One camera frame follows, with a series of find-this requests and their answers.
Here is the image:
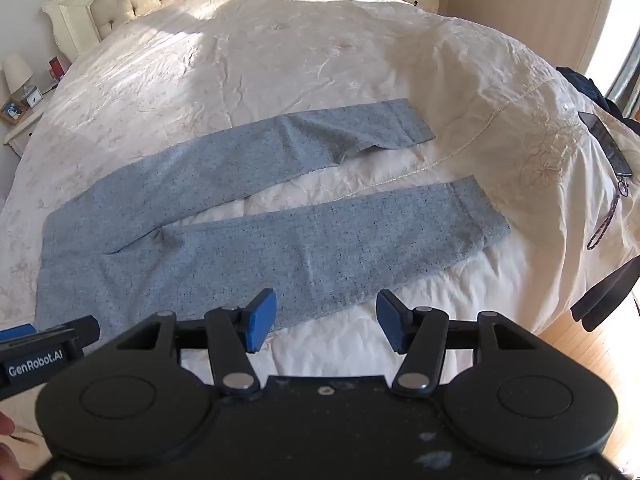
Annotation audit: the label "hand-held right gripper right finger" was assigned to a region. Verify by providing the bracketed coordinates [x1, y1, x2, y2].
[376, 290, 533, 396]

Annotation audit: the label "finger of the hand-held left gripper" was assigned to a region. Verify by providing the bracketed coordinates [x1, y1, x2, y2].
[0, 316, 100, 358]

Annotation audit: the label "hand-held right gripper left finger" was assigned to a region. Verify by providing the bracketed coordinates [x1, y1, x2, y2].
[117, 288, 277, 396]

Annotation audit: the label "grey speckled pants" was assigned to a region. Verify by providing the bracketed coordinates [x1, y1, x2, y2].
[36, 99, 511, 342]

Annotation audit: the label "person's left hand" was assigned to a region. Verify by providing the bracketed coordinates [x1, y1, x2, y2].
[0, 411, 25, 480]

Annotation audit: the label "cream embroidered bedspread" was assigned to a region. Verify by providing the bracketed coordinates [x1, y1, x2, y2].
[0, 0, 640, 466]

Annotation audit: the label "white table lamp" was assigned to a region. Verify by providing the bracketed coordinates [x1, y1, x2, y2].
[2, 52, 34, 97]

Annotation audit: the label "black smartphone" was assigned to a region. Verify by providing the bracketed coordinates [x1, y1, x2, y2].
[578, 111, 634, 179]

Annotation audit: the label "dark blue clothing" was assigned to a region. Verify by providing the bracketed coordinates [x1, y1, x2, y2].
[556, 66, 640, 136]

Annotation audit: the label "small photo frame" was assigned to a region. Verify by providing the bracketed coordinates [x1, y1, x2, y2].
[0, 97, 29, 126]

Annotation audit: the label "dark phone lanyard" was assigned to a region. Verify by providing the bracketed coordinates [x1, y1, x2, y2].
[586, 176, 629, 251]

